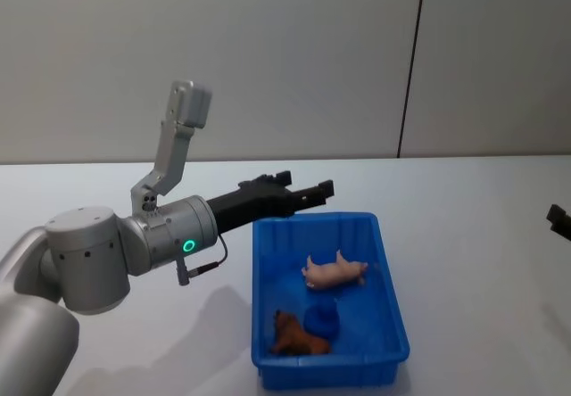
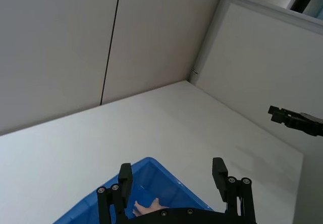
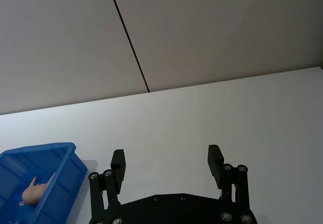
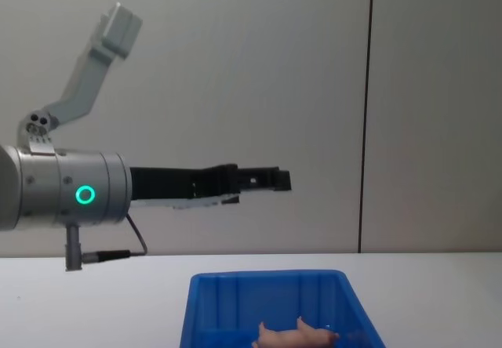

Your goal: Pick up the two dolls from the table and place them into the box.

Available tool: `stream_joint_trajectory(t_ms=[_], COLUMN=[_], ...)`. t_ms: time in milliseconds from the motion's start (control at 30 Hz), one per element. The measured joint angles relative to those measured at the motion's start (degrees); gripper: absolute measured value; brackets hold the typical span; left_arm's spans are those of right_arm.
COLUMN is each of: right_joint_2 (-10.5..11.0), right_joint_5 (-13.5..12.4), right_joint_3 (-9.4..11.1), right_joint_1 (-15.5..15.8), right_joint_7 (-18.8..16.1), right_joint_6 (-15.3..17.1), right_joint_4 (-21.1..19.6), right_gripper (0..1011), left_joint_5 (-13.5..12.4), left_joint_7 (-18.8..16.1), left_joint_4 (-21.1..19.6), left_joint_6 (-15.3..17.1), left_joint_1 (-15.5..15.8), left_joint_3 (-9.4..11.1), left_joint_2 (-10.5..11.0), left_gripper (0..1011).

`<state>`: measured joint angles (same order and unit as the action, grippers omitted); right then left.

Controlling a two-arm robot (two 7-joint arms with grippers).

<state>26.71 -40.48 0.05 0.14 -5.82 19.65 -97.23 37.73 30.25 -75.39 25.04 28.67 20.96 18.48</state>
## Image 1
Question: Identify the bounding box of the pink toy pig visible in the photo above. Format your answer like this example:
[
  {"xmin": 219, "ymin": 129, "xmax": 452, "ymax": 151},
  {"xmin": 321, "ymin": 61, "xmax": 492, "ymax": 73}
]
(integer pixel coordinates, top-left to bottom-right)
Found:
[{"xmin": 301, "ymin": 249, "xmax": 370, "ymax": 289}]

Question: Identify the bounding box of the thin dark gripper cable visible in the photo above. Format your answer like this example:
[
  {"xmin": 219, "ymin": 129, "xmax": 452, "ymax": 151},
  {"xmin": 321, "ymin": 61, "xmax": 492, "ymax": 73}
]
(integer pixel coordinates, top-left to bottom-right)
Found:
[{"xmin": 177, "ymin": 234, "xmax": 229, "ymax": 287}]

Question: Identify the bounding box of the brown toy animal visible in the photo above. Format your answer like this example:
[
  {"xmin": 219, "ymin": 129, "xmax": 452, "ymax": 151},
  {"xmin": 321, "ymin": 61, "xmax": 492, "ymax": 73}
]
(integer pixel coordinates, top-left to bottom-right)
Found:
[{"xmin": 270, "ymin": 309, "xmax": 332, "ymax": 358}]

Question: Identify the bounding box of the blue plastic bin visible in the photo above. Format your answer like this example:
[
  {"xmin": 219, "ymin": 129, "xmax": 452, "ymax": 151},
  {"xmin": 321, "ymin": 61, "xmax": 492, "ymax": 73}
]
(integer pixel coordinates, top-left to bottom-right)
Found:
[{"xmin": 251, "ymin": 210, "xmax": 411, "ymax": 392}]

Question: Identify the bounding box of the small blue round toy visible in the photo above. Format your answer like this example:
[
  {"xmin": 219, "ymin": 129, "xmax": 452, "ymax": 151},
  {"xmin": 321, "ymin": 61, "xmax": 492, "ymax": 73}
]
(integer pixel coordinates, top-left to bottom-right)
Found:
[{"xmin": 303, "ymin": 302, "xmax": 340, "ymax": 338}]

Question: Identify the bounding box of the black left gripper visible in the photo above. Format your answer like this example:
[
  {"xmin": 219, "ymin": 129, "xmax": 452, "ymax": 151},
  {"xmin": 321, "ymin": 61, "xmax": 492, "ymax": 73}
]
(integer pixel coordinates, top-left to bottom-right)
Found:
[{"xmin": 205, "ymin": 169, "xmax": 337, "ymax": 237}]

